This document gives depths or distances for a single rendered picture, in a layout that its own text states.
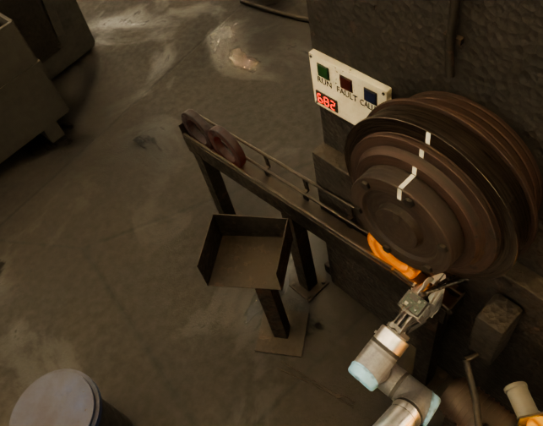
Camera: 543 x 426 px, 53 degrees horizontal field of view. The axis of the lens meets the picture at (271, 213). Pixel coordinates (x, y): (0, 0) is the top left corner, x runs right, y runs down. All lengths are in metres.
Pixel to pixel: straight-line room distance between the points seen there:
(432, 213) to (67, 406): 1.41
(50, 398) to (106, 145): 1.68
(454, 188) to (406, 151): 0.12
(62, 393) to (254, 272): 0.78
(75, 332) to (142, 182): 0.88
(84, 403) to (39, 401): 0.17
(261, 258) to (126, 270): 1.05
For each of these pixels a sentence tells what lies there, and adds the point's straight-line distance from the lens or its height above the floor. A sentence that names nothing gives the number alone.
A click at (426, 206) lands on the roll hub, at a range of 1.12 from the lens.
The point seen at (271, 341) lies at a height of 0.01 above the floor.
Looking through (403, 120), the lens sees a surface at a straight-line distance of 1.14.
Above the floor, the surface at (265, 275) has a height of 0.60.
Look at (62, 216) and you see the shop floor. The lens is 3.11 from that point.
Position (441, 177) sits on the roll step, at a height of 1.28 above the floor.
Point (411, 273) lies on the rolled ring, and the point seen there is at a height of 0.74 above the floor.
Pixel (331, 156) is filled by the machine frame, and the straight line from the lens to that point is 1.70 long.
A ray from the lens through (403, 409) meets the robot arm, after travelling 1.58.
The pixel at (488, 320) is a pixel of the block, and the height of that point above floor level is 0.80.
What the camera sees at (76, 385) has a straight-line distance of 2.06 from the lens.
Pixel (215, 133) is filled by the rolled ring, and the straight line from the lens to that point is 2.05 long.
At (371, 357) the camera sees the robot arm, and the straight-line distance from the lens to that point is 1.52.
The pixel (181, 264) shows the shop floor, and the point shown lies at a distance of 2.64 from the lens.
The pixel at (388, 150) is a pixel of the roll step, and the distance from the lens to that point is 1.18.
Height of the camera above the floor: 2.15
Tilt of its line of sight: 53 degrees down
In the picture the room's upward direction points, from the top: 16 degrees counter-clockwise
